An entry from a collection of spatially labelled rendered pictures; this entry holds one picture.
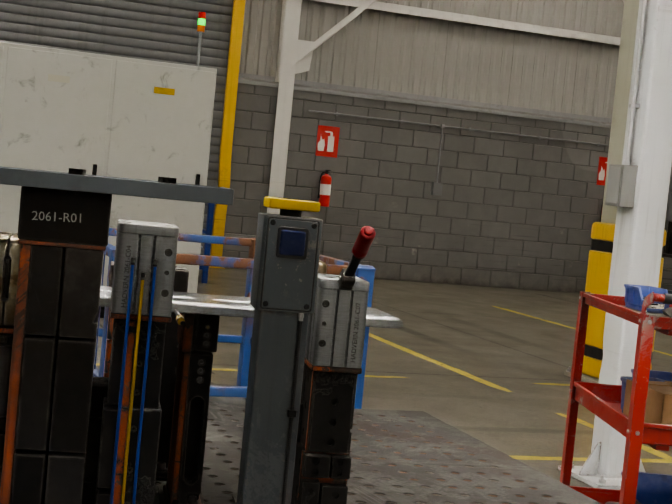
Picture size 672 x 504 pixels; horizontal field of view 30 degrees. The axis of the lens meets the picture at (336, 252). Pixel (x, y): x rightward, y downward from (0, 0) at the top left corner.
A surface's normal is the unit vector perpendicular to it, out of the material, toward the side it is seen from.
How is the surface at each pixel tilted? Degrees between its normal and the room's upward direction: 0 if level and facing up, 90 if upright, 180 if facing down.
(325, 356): 90
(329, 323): 90
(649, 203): 90
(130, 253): 90
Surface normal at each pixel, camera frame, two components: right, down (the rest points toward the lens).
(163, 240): 0.18, 0.07
